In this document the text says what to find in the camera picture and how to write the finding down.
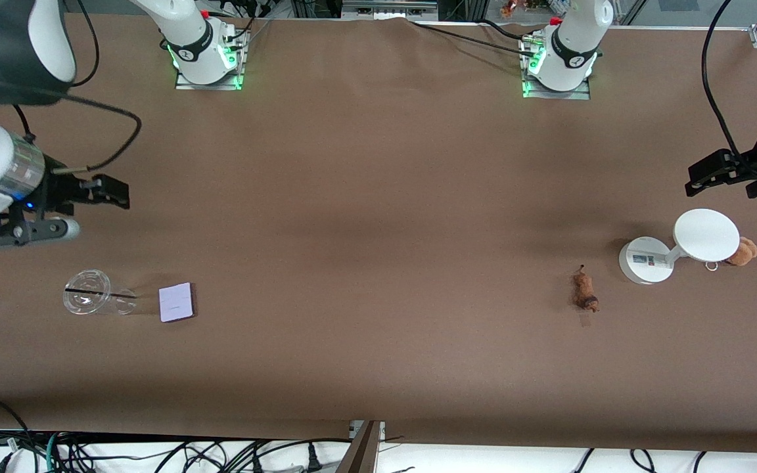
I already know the brown lion statue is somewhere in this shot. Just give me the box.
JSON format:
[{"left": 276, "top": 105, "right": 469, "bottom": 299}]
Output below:
[{"left": 572, "top": 264, "right": 601, "bottom": 313}]

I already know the white round desk lamp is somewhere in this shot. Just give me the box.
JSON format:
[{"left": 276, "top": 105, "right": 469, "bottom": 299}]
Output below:
[{"left": 619, "top": 208, "right": 741, "bottom": 285}]

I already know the black drinking straw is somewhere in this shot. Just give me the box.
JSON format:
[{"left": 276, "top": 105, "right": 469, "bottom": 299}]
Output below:
[{"left": 65, "top": 287, "right": 137, "bottom": 300}]

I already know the clear plastic cup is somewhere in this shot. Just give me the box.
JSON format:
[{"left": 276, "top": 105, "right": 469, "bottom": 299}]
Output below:
[{"left": 62, "top": 269, "right": 137, "bottom": 316}]

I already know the brown table cover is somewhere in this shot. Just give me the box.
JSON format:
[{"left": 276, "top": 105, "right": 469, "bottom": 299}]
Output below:
[{"left": 0, "top": 14, "right": 757, "bottom": 454}]

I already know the grey power strip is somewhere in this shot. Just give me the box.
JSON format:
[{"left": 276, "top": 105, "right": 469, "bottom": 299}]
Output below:
[{"left": 342, "top": 0, "right": 439, "bottom": 20}]

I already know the aluminium profile bar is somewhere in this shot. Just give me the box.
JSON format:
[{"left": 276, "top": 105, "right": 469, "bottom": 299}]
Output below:
[{"left": 336, "top": 420, "right": 386, "bottom": 473}]

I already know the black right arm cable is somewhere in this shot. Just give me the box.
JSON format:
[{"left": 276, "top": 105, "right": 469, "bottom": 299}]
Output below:
[{"left": 12, "top": 0, "right": 142, "bottom": 175}]

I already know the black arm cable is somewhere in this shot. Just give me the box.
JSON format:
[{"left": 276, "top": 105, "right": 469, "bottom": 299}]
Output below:
[
  {"left": 12, "top": 0, "right": 142, "bottom": 175},
  {"left": 701, "top": 0, "right": 757, "bottom": 179}
]

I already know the brown teddy bear keychain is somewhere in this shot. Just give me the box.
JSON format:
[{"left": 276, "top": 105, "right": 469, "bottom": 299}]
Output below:
[{"left": 704, "top": 236, "right": 757, "bottom": 271}]

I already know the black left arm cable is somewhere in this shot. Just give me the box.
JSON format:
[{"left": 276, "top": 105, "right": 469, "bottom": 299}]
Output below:
[{"left": 701, "top": 0, "right": 757, "bottom": 179}]

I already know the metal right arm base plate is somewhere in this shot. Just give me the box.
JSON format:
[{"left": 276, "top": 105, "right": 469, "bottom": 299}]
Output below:
[{"left": 175, "top": 30, "right": 246, "bottom": 91}]

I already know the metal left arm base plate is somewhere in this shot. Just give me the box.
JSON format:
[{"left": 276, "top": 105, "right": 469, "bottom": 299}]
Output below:
[{"left": 521, "top": 36, "right": 591, "bottom": 101}]

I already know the black base cable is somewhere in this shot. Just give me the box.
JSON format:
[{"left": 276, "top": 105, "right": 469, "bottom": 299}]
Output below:
[{"left": 219, "top": 0, "right": 273, "bottom": 41}]

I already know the long black table cable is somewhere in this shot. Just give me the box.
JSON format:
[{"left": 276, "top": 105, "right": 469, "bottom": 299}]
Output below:
[{"left": 410, "top": 20, "right": 540, "bottom": 58}]

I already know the black power plug cable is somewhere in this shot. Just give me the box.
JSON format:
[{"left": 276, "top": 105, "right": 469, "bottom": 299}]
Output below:
[{"left": 247, "top": 439, "right": 353, "bottom": 473}]

